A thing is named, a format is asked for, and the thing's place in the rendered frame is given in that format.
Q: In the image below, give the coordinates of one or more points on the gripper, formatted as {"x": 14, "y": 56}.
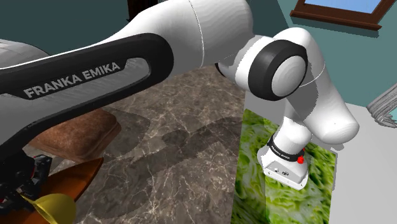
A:
{"x": 18, "y": 176}

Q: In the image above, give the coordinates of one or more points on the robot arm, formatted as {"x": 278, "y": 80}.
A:
{"x": 217, "y": 28}

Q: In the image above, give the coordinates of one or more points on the yellow cone-shaped object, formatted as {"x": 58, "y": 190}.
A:
{"x": 60, "y": 208}

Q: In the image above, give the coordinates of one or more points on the orange bowl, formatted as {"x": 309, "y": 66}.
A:
{"x": 73, "y": 178}

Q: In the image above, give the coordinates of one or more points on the brown rounded loaf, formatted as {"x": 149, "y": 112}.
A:
{"x": 80, "y": 136}

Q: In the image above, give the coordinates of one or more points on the green patterned robot stand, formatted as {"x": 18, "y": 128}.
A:
{"x": 279, "y": 204}

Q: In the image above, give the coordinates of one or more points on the brown framed window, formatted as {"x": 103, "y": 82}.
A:
{"x": 338, "y": 14}

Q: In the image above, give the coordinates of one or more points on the grey striped bundle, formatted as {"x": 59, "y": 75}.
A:
{"x": 384, "y": 107}

